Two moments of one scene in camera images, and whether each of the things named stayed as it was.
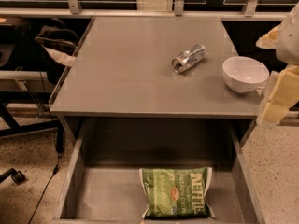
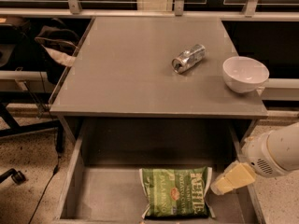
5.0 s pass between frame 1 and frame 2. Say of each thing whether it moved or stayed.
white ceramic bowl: stayed
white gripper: moved
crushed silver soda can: stayed
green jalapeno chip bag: stayed
